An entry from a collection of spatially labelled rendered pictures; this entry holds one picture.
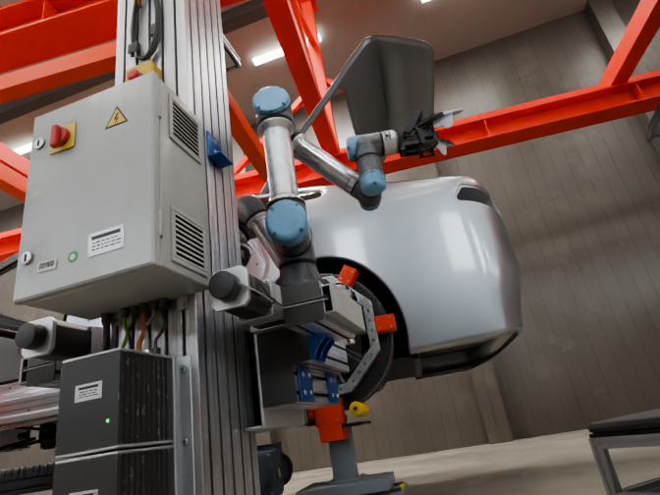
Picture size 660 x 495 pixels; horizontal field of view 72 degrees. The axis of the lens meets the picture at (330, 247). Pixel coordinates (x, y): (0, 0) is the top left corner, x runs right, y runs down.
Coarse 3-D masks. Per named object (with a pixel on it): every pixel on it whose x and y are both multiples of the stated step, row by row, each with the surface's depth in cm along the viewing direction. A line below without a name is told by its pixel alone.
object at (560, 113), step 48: (48, 0) 286; (96, 0) 291; (240, 0) 282; (288, 0) 325; (0, 48) 288; (48, 48) 293; (288, 48) 354; (624, 48) 424; (576, 96) 463; (624, 96) 464; (0, 144) 425; (336, 144) 494; (480, 144) 477; (240, 192) 517; (0, 240) 553
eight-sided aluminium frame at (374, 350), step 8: (328, 280) 217; (336, 280) 216; (360, 296) 211; (360, 304) 210; (368, 304) 208; (368, 312) 208; (368, 320) 208; (368, 328) 205; (368, 336) 204; (376, 336) 203; (376, 344) 202; (368, 352) 201; (376, 352) 200; (368, 360) 200; (360, 368) 200; (368, 368) 204; (352, 376) 199; (360, 376) 198; (344, 384) 199; (352, 384) 198; (344, 392) 197; (352, 392) 200
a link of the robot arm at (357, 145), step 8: (360, 136) 137; (368, 136) 137; (376, 136) 136; (352, 144) 136; (360, 144) 136; (368, 144) 135; (376, 144) 136; (352, 152) 136; (360, 152) 135; (376, 152) 136; (384, 152) 138; (352, 160) 139
